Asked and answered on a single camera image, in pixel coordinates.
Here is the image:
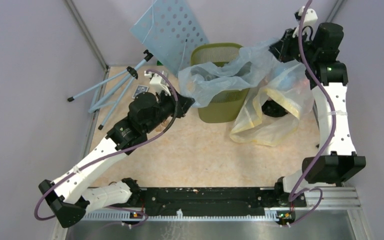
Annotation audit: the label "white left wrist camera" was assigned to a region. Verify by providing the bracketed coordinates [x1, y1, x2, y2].
[144, 71, 172, 96]

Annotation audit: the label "white slotted cable duct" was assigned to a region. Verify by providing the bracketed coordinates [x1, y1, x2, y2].
[82, 209, 279, 222]

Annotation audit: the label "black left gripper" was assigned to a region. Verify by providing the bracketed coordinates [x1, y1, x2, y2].
[143, 86, 195, 134]

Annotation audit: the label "blue perforated music stand desk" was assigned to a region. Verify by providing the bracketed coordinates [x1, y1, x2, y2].
[130, 0, 209, 76]

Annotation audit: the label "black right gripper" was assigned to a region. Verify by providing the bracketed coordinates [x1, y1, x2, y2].
[267, 27, 317, 66]

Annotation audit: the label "black crumpled trash bag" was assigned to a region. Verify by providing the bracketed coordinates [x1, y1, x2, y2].
[261, 100, 289, 118]

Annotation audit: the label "blue tripod stand legs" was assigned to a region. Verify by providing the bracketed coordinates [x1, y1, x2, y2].
[67, 49, 154, 130]

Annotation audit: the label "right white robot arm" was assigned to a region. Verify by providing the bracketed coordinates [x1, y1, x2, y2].
[269, 22, 367, 206]

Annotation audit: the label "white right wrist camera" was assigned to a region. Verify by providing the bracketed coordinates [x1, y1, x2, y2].
[292, 6, 318, 38]

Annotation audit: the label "light blue trash bag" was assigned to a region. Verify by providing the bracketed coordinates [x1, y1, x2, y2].
[178, 38, 278, 108]

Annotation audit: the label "playing card deck box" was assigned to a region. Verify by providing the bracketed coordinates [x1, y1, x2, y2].
[132, 85, 149, 100]

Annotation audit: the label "green plastic trash bin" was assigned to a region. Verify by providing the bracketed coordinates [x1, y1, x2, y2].
[190, 42, 249, 124]

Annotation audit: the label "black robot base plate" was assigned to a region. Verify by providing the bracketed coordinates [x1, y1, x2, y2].
[116, 182, 307, 217]

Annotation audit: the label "clear yellow-banded plastic bag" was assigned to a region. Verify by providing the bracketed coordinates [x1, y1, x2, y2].
[229, 61, 314, 147]

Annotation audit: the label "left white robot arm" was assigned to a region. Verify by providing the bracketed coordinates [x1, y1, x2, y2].
[38, 91, 195, 228]

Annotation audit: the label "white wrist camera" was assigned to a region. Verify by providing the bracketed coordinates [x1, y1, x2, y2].
[144, 71, 172, 96]
[292, 6, 318, 38]

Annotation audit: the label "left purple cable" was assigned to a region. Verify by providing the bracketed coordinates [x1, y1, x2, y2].
[33, 68, 180, 222]

